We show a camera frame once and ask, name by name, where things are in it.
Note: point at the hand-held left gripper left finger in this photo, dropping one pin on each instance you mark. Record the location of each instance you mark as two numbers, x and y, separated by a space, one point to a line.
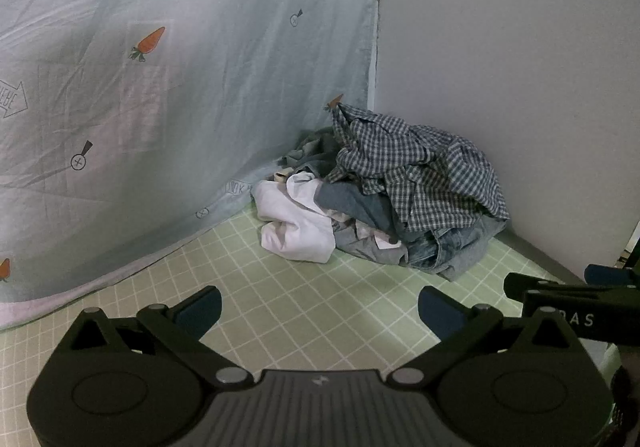
200 313

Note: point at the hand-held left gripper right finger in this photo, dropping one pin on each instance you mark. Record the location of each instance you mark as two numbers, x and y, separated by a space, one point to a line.
437 314

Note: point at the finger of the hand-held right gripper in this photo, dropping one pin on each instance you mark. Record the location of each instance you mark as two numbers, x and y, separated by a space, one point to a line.
600 312
610 275

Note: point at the blue white checked shirt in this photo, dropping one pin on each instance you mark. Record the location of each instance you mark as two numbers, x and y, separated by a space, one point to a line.
425 167

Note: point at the faded denim jeans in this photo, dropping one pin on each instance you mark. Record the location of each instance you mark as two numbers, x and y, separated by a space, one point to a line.
450 252

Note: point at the light grey garment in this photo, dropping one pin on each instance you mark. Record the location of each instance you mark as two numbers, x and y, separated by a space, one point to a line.
365 249

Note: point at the white garment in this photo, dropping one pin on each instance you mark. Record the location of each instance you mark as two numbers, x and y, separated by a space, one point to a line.
295 232

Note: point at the light blue carrot print sheet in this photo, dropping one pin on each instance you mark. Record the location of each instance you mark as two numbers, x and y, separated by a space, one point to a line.
175 127

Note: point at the grey-green garment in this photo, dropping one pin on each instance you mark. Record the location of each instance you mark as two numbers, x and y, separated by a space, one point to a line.
315 152

